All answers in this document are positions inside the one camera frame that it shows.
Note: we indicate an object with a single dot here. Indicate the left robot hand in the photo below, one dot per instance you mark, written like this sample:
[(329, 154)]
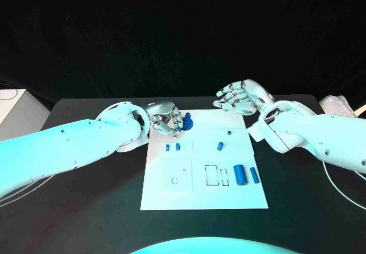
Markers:
[(163, 117)]

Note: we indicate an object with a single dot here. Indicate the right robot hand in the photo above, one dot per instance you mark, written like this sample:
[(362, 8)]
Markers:
[(245, 97)]

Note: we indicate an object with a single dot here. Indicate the blue gear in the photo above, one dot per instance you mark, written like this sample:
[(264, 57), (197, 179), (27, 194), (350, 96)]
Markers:
[(187, 123)]

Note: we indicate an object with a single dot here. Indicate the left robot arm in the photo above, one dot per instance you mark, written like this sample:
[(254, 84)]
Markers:
[(65, 144)]

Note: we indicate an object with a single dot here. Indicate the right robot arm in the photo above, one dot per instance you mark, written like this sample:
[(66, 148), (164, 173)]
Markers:
[(308, 131)]

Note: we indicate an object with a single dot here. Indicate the white task board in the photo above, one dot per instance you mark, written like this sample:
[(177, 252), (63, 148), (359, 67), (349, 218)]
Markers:
[(203, 174)]

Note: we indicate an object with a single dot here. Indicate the blue peg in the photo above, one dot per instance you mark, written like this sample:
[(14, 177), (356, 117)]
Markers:
[(219, 146)]

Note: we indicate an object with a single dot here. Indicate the white folded cloth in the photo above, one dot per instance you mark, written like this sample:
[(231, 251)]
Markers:
[(336, 106)]

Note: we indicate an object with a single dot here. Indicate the large blue cylinder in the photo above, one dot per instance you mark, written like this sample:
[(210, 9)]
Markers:
[(239, 175)]

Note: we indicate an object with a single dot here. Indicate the thin long blue cylinder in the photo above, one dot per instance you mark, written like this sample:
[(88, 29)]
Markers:
[(254, 175)]

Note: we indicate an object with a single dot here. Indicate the white cabinet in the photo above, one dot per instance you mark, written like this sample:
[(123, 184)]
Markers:
[(19, 113)]

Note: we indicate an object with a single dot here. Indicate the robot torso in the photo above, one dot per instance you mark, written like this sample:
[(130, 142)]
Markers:
[(212, 246)]

